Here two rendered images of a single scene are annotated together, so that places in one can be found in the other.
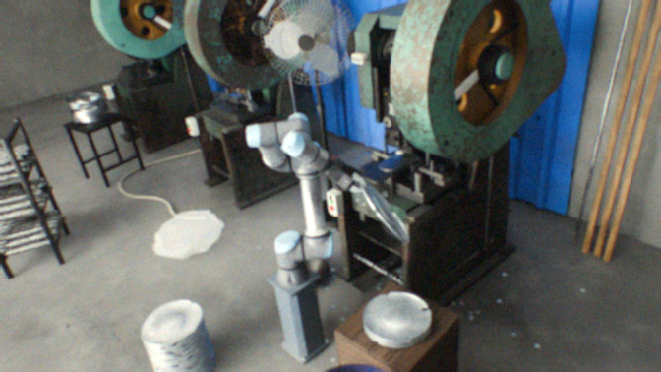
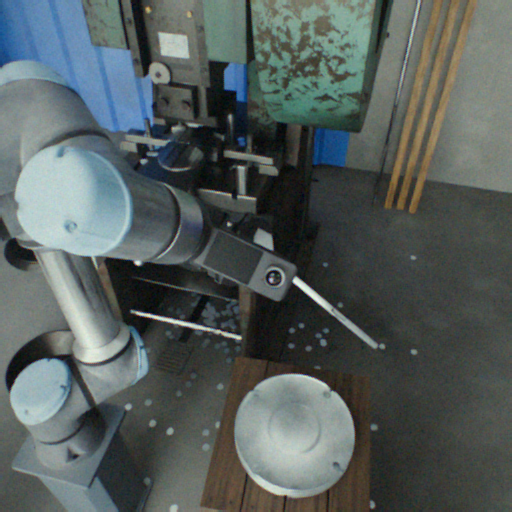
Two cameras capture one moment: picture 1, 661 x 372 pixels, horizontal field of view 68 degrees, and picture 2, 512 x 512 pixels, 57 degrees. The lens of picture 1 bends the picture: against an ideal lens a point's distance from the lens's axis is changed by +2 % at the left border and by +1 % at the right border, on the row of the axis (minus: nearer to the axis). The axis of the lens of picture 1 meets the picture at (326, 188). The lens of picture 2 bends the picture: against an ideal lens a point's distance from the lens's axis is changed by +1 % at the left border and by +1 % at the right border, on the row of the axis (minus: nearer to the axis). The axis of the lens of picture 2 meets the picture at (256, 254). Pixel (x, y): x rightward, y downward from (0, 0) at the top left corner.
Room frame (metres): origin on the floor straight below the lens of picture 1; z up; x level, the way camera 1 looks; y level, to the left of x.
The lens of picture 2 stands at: (1.21, 0.15, 1.49)
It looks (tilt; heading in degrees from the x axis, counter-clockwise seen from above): 44 degrees down; 323
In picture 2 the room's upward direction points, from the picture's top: straight up
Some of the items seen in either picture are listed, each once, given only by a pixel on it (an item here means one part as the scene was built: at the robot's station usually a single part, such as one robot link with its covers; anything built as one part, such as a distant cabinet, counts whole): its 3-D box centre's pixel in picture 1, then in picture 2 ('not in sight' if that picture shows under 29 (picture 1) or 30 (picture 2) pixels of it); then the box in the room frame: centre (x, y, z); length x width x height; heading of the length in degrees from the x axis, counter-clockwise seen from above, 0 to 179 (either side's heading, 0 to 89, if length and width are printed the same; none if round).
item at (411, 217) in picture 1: (465, 217); (291, 210); (2.16, -0.71, 0.45); 0.92 x 0.12 x 0.90; 127
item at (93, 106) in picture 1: (99, 135); not in sight; (4.25, 1.98, 0.40); 0.45 x 0.40 x 0.79; 49
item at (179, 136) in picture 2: (407, 160); (198, 142); (2.29, -0.44, 0.76); 0.15 x 0.09 x 0.05; 37
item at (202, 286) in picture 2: (411, 230); (210, 248); (2.29, -0.45, 0.31); 0.43 x 0.42 x 0.01; 37
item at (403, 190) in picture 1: (408, 174); (201, 165); (2.29, -0.44, 0.68); 0.45 x 0.30 x 0.06; 37
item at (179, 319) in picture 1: (171, 322); not in sight; (1.80, 0.82, 0.30); 0.29 x 0.29 x 0.01
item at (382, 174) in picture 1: (385, 179); (176, 186); (2.18, -0.30, 0.72); 0.25 x 0.14 x 0.14; 127
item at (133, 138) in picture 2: (384, 153); (146, 133); (2.42, -0.34, 0.76); 0.17 x 0.06 x 0.10; 37
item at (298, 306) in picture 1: (300, 312); (94, 473); (1.83, 0.21, 0.23); 0.19 x 0.19 x 0.45; 39
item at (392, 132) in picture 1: (400, 112); (182, 50); (2.26, -0.41, 1.04); 0.17 x 0.15 x 0.30; 127
